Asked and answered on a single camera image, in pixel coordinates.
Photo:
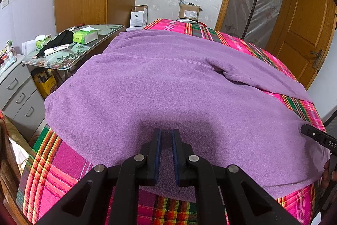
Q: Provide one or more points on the cardboard box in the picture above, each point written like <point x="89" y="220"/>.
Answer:
<point x="189" y="11"/>

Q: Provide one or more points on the pink plaid bed sheet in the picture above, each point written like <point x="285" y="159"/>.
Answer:
<point x="60" y="169"/>

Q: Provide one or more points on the black office chair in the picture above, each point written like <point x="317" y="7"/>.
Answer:
<point x="332" y="121"/>

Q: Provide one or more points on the glass-top folding table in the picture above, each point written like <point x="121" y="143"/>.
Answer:
<point x="79" y="52"/>

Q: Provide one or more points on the red pen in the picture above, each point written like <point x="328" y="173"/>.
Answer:
<point x="77" y="27"/>

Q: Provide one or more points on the yellow bag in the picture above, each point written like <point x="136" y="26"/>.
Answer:
<point x="46" y="85"/>

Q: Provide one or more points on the grey drawer cabinet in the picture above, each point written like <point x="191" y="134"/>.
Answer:
<point x="18" y="98"/>

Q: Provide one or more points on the black cloth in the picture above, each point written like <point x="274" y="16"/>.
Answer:
<point x="59" y="40"/>

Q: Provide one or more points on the person's right hand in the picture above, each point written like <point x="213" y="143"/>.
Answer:
<point x="327" y="169"/>

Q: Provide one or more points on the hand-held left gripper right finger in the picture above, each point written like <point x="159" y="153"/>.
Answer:
<point x="175" y="159"/>

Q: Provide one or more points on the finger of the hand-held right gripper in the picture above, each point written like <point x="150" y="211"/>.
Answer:
<point x="312" y="131"/>

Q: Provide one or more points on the white tube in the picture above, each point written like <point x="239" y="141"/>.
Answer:
<point x="56" y="49"/>

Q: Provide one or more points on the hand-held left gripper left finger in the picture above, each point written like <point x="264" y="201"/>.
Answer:
<point x="158" y="156"/>

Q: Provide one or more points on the purple fleece towel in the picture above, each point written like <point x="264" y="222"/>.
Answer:
<point x="171" y="88"/>

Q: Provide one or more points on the flat white box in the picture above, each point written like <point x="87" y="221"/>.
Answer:
<point x="134" y="29"/>

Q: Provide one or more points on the group of small bottles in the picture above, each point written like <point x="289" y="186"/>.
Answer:
<point x="6" y="55"/>

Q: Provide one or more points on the beige floral pillow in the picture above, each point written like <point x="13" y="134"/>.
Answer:
<point x="17" y="151"/>

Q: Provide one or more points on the wooden door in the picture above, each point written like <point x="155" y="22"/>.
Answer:
<point x="305" y="16"/>

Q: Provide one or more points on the white paper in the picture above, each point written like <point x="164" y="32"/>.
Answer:
<point x="28" y="46"/>

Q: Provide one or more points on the green tissue pack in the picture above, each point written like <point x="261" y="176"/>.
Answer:
<point x="42" y="41"/>
<point x="85" y="35"/>

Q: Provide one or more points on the white wall switch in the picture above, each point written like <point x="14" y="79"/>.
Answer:
<point x="5" y="3"/>

